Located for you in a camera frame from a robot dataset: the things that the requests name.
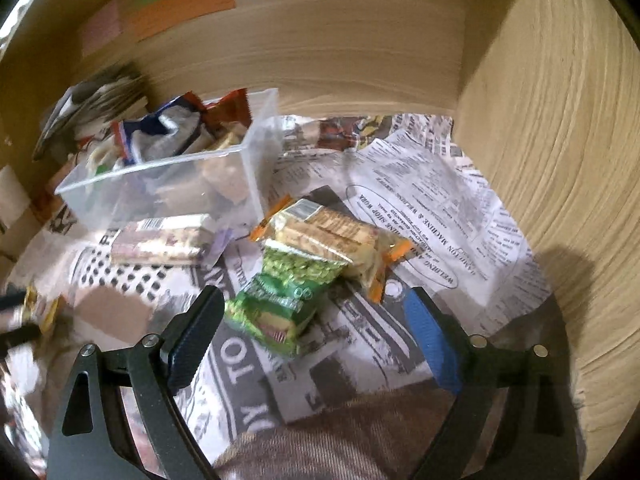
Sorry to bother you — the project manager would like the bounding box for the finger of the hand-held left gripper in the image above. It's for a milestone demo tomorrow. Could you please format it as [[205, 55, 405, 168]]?
[[0, 323, 42, 349], [0, 290, 28, 312]]

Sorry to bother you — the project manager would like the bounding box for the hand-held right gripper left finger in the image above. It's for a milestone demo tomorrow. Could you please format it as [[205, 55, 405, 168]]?
[[46, 285, 226, 480]]

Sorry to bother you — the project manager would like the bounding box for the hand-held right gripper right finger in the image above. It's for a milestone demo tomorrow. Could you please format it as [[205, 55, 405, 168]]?
[[404, 285, 587, 480]]

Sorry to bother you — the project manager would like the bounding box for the yellow snack packet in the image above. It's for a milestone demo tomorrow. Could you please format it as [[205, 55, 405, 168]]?
[[22, 284, 64, 339]]

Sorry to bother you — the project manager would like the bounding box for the green pea snack packet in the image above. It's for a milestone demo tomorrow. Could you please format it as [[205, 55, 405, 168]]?
[[223, 244, 347, 359]]

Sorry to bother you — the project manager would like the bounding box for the nougat bar packet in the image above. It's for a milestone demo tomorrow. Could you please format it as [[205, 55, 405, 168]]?
[[109, 213, 232, 267]]

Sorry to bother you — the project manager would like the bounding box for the orange-edged cracker packet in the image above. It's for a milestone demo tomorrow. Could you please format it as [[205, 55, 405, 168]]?
[[249, 194, 412, 304]]

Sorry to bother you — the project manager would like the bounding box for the clear plastic container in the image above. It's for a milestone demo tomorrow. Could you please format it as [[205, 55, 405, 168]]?
[[54, 88, 281, 232]]

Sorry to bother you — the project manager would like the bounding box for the clear cookie packet green label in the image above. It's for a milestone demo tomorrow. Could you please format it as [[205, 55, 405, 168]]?
[[84, 137, 127, 179]]

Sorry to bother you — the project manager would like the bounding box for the orange brown snack packet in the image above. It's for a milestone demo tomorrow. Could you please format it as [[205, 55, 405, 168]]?
[[184, 88, 252, 132]]

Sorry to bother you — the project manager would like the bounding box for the brown cloth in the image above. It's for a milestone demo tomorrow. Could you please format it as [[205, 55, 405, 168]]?
[[214, 384, 455, 480]]

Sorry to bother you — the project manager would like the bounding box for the newspaper sheet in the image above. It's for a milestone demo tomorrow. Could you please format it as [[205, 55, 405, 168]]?
[[10, 112, 557, 463]]

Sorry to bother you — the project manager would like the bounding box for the wooden desk hutch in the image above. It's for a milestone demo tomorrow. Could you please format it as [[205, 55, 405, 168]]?
[[0, 0, 640, 467]]

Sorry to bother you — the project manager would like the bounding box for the stack of books and papers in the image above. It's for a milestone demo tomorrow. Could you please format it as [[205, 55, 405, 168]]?
[[32, 62, 152, 162]]

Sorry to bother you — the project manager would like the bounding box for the pink sticky note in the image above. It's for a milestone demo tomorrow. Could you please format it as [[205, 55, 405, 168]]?
[[77, 0, 124, 59]]

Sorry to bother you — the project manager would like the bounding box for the orange sticky note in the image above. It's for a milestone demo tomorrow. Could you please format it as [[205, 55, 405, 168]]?
[[124, 0, 236, 44]]

